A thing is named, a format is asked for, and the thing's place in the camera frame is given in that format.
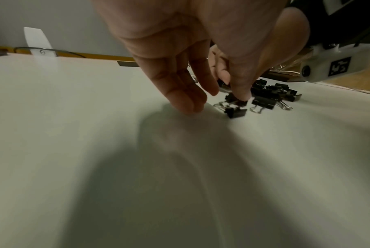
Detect black right wristband with markers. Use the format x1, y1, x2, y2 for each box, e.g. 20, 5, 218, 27
288, 0, 370, 48

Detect pile of black binder clips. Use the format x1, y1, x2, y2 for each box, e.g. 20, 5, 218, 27
214, 78, 303, 119

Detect person's right hand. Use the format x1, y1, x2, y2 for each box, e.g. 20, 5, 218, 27
258, 6, 312, 78

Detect small white paper card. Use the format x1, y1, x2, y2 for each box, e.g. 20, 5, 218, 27
23, 27, 58, 58

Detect person's left hand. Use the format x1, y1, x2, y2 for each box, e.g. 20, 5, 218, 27
91, 0, 288, 114

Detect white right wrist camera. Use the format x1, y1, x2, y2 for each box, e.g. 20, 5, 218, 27
299, 44, 370, 83

